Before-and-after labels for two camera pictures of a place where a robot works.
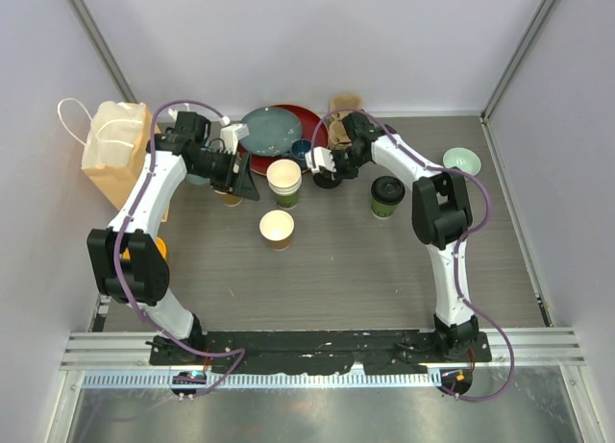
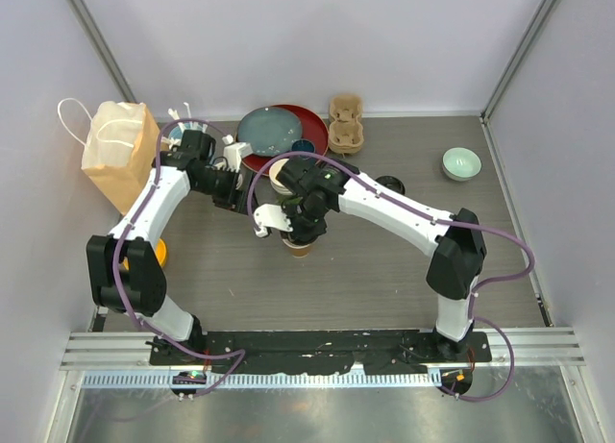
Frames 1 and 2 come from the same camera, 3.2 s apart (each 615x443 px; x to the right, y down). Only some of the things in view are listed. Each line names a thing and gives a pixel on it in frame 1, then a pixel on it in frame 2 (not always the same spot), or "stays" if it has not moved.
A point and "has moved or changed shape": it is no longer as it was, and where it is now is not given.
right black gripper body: (347, 163) to (306, 221)
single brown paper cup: (277, 226) has moved or changed shape
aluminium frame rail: (128, 351) stays
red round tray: (313, 130) stays
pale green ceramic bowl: (463, 159) stays
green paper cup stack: (284, 181) stays
